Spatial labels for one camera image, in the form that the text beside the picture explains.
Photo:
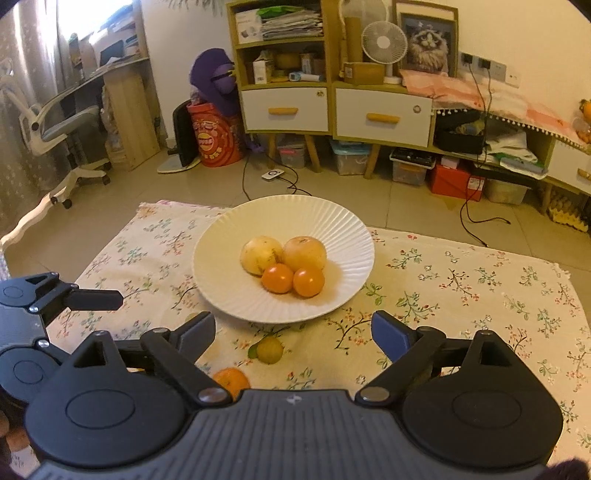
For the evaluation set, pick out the pink cloth on cabinet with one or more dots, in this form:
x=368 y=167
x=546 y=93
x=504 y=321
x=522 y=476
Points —
x=448 y=93

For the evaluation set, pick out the purple plush toy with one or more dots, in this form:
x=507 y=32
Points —
x=212 y=75

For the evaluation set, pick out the white ribbed plate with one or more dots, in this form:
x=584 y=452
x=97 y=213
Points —
x=222 y=281

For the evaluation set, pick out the red box under cabinet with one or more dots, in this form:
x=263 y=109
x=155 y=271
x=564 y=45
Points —
x=456 y=183

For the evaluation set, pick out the large yellow-orange grapefruit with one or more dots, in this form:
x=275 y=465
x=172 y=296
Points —
x=303 y=252

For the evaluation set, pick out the white desk fan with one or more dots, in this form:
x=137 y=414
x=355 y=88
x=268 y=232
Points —
x=385 y=43

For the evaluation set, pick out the brown round fruit with leaf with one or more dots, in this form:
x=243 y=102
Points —
x=269 y=350

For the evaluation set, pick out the framed cat picture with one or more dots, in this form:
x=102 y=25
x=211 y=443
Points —
x=432 y=32

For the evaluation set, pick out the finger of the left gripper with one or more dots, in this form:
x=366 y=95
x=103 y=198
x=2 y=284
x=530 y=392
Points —
x=93 y=300

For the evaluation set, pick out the wooden cabinet with drawers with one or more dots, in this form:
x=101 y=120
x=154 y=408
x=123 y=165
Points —
x=547 y=41

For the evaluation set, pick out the white office chair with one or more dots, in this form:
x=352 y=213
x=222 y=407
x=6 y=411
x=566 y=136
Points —
x=40 y=139

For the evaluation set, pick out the orange tomato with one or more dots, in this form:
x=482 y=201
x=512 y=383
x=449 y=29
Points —
x=277 y=279
x=308 y=281

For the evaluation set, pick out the orange fruit decoration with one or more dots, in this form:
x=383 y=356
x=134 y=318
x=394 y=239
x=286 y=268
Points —
x=585 y=109

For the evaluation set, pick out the wooden desk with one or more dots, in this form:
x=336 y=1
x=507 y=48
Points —
x=107 y=47

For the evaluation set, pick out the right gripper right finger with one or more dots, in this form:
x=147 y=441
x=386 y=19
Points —
x=412 y=353

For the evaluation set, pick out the pale yellow striped melon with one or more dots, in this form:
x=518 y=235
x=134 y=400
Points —
x=260 y=253

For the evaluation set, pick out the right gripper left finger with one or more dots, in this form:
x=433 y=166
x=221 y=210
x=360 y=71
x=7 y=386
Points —
x=174 y=354

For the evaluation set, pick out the floral tablecloth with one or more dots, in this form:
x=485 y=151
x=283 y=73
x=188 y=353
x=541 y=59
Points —
x=422 y=281

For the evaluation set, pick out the mandarin orange with stem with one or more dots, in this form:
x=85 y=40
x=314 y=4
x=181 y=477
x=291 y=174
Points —
x=232 y=380

